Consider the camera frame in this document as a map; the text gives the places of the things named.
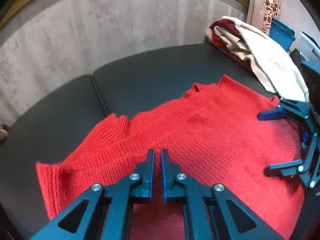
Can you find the red knit sweater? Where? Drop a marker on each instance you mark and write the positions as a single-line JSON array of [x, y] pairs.
[[212, 132]]

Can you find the cream knit sweater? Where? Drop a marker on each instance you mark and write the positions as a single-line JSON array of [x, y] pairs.
[[272, 65]]

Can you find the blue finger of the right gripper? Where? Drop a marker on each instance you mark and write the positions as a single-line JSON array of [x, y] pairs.
[[306, 168], [291, 109]]

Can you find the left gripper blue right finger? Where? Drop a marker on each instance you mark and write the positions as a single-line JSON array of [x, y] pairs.
[[210, 212]]

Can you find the brown patterned left curtain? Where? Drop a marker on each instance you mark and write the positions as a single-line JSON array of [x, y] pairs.
[[3, 132]]

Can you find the beige folded garment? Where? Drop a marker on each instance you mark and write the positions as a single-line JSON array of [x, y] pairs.
[[259, 74]]

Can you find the dark red garment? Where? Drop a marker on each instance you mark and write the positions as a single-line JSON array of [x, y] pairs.
[[224, 36]]

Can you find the brown patterned right curtain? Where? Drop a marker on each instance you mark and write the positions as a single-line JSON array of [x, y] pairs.
[[261, 12]]

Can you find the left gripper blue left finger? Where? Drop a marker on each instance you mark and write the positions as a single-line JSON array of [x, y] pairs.
[[104, 212]]

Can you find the clear plastic storage box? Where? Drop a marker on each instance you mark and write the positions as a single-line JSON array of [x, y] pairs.
[[308, 47]]

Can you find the brown patterned curtain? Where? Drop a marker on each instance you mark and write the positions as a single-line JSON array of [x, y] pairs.
[[261, 12], [3, 132]]

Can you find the black cloth over box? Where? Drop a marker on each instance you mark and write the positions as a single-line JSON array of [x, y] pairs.
[[297, 58]]

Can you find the blue plastic storage bin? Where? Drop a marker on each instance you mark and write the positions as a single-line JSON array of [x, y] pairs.
[[282, 34]]

